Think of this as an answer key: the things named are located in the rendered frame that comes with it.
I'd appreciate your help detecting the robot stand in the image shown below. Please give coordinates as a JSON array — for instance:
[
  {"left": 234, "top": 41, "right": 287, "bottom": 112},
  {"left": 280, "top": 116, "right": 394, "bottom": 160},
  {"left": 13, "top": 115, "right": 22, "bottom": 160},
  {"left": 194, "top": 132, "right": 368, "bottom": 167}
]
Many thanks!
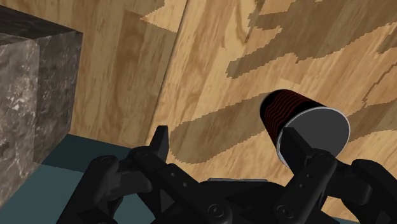
[{"left": 0, "top": 5, "right": 83, "bottom": 208}]

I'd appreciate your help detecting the black red-striped cup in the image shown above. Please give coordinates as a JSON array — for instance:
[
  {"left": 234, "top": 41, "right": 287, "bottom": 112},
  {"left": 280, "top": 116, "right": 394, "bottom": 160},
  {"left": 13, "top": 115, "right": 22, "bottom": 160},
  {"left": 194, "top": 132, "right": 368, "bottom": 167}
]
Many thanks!
[{"left": 260, "top": 89, "right": 351, "bottom": 169}]

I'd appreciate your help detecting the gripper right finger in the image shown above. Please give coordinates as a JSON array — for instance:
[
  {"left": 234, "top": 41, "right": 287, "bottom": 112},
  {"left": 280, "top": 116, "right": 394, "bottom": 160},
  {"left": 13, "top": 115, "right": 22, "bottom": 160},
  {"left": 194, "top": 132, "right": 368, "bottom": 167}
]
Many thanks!
[{"left": 273, "top": 127, "right": 397, "bottom": 224}]

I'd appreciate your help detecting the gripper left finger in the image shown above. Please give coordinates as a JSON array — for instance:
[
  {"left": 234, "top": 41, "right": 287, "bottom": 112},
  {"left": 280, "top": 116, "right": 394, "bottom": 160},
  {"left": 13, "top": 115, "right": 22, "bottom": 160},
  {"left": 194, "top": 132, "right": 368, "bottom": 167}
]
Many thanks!
[{"left": 56, "top": 125, "right": 233, "bottom": 224}]

